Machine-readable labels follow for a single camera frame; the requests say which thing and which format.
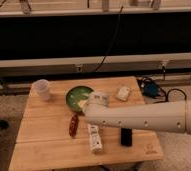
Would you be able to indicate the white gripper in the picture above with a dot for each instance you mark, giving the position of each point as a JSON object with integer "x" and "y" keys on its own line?
{"x": 98, "y": 98}

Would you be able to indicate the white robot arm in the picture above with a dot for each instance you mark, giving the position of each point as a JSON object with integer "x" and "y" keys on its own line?
{"x": 172, "y": 117}

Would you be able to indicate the black object at left edge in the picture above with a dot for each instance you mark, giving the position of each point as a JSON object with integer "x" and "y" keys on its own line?
{"x": 3, "y": 124}

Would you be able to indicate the green ceramic bowl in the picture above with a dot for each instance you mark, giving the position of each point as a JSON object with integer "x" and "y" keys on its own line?
{"x": 77, "y": 96}

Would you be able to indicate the white plastic bottle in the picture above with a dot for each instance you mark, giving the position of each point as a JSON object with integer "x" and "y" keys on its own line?
{"x": 94, "y": 139}

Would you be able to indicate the white square sponge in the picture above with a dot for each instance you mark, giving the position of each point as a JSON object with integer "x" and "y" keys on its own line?
{"x": 123, "y": 93}

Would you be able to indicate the black rectangular block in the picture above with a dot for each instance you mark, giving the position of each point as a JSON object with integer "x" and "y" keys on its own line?
{"x": 126, "y": 137}

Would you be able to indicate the wooden table top board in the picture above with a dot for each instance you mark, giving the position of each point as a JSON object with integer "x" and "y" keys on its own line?
{"x": 43, "y": 141}

